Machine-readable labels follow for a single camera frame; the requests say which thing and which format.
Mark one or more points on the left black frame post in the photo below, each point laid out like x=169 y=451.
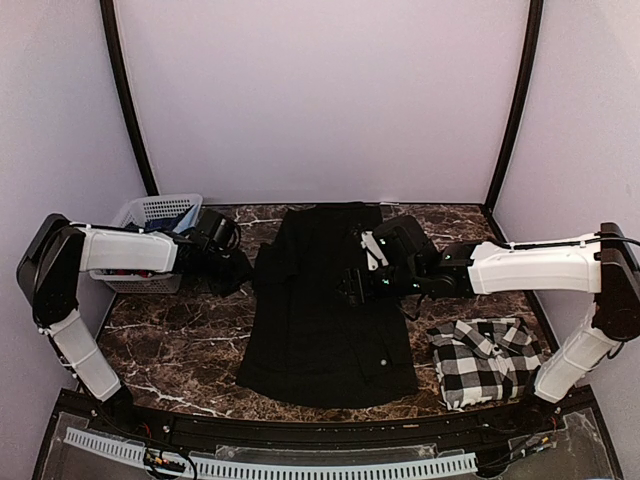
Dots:
x=121 y=81

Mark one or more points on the white slotted cable duct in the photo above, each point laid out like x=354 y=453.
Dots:
x=232 y=462

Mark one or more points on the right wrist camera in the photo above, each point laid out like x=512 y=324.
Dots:
x=368 y=252

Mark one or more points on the grey plastic laundry basket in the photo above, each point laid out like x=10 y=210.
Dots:
x=138 y=261

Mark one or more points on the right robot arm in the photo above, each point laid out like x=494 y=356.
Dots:
x=401 y=260

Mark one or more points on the black front rail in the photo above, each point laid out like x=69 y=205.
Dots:
x=493 y=426

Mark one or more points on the right black frame post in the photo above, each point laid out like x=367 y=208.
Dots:
x=521 y=89

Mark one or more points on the black white plaid shirt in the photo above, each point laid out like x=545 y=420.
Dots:
x=483 y=360

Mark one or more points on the blue clothes in basket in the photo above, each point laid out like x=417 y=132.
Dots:
x=176 y=224

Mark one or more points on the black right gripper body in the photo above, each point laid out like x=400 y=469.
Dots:
x=358 y=282

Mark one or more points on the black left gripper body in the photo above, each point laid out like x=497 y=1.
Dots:
x=223 y=274

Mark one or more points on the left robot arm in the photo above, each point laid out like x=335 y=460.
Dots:
x=63 y=251

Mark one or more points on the black frame post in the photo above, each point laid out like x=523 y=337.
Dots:
x=521 y=89
x=121 y=81

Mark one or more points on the black long sleeve shirt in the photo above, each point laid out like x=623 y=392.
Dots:
x=308 y=345

